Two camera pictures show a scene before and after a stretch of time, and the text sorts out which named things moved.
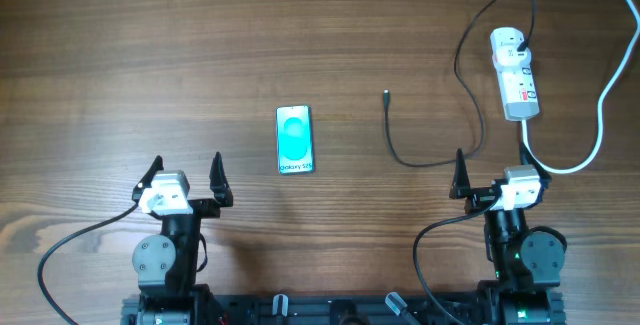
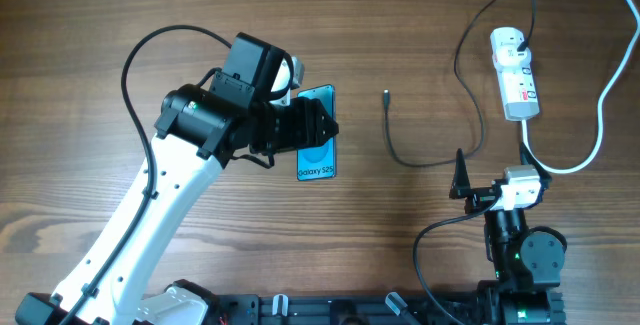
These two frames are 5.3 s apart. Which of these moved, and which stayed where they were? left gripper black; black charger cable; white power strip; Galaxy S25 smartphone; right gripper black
Moved: left gripper black; Galaxy S25 smartphone
Stayed: right gripper black; white power strip; black charger cable
